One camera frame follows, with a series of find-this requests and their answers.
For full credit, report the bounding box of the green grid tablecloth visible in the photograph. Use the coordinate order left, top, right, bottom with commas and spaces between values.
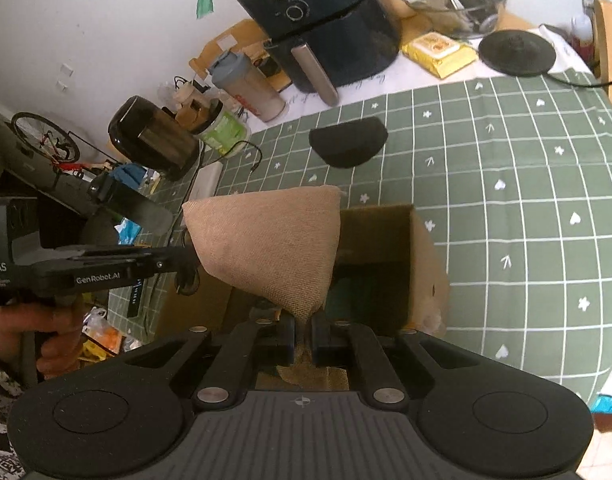
106, 77, 612, 409

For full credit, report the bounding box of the dark blue air fryer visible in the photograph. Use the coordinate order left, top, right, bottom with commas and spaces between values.
234, 0, 402, 107

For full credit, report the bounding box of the brown cardboard box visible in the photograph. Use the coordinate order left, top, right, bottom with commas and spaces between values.
156, 203, 451, 342

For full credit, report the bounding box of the yellow wet wipes pack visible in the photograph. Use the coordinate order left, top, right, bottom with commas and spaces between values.
400, 31, 479, 80

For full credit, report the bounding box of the black steel kettle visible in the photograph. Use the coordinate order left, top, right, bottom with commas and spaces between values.
107, 94, 202, 183

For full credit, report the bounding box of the glass bowl with clutter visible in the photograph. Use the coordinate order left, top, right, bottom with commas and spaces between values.
405, 0, 511, 39

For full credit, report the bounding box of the tan burlap bag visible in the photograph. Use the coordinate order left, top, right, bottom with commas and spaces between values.
181, 183, 350, 394

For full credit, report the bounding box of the miniature bicycle model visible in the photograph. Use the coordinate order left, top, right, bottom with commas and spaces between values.
10, 111, 83, 167

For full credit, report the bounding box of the flat cardboard box with label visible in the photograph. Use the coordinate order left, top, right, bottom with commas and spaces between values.
188, 18, 293, 94

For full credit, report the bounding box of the person's left hand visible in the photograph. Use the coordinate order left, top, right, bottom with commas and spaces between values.
0, 292, 87, 381

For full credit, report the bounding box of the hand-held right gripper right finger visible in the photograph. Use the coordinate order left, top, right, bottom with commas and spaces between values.
309, 312, 488, 412

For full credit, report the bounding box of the white printed cloth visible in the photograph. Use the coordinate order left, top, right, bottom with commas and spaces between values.
245, 19, 600, 127

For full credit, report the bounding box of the wooden chair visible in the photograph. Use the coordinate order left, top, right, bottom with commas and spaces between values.
592, 0, 612, 117

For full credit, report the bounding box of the black kettle base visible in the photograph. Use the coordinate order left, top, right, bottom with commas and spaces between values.
477, 28, 557, 77

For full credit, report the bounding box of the black kettle base cable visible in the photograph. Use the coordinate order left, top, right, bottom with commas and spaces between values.
545, 70, 612, 89

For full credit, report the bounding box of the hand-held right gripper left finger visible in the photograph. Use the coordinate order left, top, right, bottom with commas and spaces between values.
118, 312, 298, 412

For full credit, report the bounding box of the grey lidded shaker bottle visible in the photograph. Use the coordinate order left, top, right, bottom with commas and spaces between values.
207, 49, 287, 124

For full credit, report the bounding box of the brown cardboard piece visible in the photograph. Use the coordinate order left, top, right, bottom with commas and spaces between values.
175, 94, 213, 132

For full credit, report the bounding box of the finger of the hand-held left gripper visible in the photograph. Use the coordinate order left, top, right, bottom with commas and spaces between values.
88, 175, 175, 237
152, 244, 205, 281

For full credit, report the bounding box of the green white jar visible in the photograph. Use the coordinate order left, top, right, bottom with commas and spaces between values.
193, 100, 252, 160

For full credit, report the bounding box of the thin black cable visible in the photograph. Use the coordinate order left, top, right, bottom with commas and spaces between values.
220, 139, 264, 172

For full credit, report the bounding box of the black soft pouch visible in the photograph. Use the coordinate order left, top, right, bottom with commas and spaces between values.
308, 115, 390, 170

